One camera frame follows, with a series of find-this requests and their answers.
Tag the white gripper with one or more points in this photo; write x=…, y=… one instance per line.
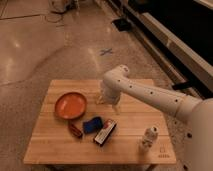
x=112, y=97

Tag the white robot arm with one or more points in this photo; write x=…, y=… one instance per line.
x=196, y=113

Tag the clear plastic cup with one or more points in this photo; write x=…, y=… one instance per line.
x=101, y=98

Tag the blue sponge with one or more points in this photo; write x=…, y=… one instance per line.
x=92, y=125

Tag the orange plate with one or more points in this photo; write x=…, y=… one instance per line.
x=70, y=105

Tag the red brown snack bar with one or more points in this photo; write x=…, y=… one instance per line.
x=74, y=130

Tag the small white bottle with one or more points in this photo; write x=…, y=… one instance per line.
x=149, y=137

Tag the black bracket on rail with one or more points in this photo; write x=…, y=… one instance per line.
x=181, y=86

